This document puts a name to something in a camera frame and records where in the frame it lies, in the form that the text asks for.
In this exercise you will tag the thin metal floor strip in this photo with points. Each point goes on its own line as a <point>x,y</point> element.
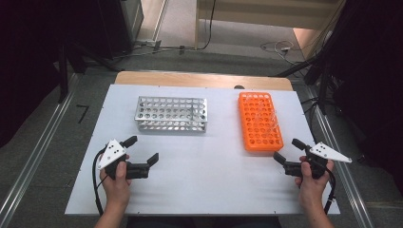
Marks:
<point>160,20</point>

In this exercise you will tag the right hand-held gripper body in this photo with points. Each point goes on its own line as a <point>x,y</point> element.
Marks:
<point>329,154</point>

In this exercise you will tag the black curtain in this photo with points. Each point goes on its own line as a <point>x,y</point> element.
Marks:
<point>374,79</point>
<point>31,63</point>

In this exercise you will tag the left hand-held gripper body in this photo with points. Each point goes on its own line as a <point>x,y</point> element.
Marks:
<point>111,153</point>

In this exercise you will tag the black tripod stand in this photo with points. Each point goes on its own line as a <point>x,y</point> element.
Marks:
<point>63,72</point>
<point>323,79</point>

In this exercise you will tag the person's right hand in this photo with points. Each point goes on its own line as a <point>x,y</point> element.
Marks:
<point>312,191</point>

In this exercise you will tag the orange plastic test tube rack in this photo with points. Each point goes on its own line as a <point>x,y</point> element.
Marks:
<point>261,136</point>

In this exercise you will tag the beige desk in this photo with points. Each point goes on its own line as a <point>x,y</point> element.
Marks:
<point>269,14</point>

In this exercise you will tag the wooden table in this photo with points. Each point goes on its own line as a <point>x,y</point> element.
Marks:
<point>202,79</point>

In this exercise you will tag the clear glass test tube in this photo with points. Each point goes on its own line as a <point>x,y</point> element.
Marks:
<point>271,117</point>
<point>260,104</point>

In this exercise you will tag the white board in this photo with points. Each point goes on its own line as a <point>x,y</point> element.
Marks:
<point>202,177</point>

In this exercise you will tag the person's left hand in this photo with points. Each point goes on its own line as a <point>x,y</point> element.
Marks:
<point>117,190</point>

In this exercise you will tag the silver metal test tube rack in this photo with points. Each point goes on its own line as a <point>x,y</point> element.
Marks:
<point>171,114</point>

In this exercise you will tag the person's dark clothing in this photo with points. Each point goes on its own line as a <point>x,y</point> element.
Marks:
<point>202,222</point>

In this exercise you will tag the dark grey cabinet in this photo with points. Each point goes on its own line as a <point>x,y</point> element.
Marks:
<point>120,25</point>

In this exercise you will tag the metal floor rail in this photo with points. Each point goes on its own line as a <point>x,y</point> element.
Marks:
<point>41,148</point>
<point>342,171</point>

